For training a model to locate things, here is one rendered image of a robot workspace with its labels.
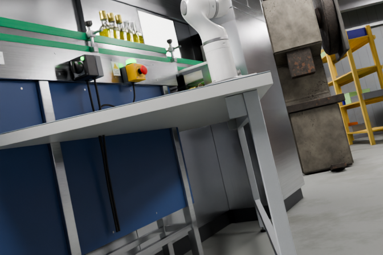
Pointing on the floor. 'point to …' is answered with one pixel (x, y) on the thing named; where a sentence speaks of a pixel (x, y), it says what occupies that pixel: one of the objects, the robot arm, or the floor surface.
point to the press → (309, 67)
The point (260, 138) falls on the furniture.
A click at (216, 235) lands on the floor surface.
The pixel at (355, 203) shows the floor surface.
